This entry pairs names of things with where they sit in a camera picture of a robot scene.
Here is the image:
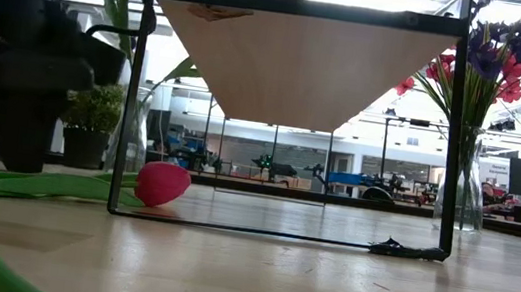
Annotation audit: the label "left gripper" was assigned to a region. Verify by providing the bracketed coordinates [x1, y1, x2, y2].
[0, 0, 135, 187]

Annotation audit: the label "purple artificial flower bunch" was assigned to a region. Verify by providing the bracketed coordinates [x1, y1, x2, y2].
[452, 0, 521, 151]

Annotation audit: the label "potted green plant white blossoms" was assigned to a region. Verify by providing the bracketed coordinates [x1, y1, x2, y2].
[55, 77, 128, 174]

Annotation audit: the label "clear glass vase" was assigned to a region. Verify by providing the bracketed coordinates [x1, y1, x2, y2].
[430, 122, 497, 236]
[103, 84, 157, 177]

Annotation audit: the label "red artificial tulip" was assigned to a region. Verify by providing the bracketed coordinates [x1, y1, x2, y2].
[0, 140, 194, 226]

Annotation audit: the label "black background robot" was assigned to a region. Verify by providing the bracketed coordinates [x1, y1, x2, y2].
[164, 136, 222, 175]
[249, 152, 301, 182]

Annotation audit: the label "blue background bin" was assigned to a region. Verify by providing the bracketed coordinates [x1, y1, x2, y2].
[325, 169, 365, 189]

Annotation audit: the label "black tape lump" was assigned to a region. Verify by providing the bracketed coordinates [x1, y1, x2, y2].
[366, 234, 451, 265]

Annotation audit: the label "black ceiling spotlight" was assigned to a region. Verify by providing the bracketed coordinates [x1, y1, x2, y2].
[488, 115, 518, 134]

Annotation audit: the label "black aluminium table frame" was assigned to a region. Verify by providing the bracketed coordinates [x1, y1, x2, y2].
[0, 116, 521, 243]

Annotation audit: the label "white wall sign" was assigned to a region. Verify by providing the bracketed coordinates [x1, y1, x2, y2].
[479, 157, 512, 190]

